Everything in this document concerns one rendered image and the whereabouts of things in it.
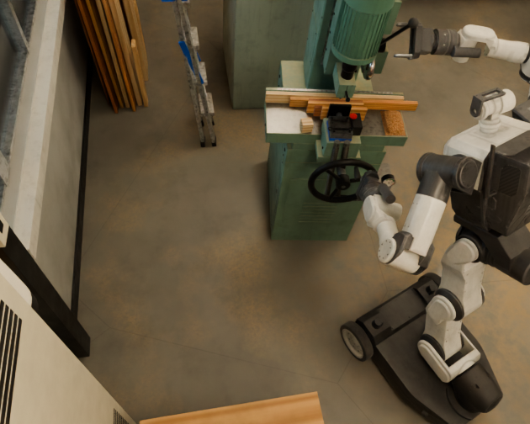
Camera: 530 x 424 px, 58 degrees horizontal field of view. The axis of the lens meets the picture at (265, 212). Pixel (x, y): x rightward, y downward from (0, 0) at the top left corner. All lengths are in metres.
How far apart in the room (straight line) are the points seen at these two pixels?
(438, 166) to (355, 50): 0.61
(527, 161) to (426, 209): 0.29
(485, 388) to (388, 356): 0.43
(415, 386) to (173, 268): 1.34
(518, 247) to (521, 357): 1.23
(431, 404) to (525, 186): 1.25
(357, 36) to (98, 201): 1.79
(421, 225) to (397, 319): 1.11
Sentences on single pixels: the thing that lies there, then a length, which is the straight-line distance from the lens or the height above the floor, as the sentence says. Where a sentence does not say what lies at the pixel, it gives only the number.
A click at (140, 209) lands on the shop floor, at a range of 2.87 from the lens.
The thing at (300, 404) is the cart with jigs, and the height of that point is 0.53.
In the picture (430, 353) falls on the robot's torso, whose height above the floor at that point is 0.32.
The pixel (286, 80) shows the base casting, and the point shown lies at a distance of 2.38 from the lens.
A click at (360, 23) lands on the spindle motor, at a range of 1.79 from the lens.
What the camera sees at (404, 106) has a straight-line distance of 2.21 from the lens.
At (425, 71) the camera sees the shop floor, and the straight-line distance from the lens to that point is 3.97.
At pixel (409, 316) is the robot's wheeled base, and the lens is 2.49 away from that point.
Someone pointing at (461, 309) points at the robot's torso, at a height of 0.67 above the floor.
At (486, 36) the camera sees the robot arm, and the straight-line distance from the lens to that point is 1.91.
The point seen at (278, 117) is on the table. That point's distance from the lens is 2.06.
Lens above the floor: 2.37
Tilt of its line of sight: 57 degrees down
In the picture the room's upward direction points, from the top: 8 degrees clockwise
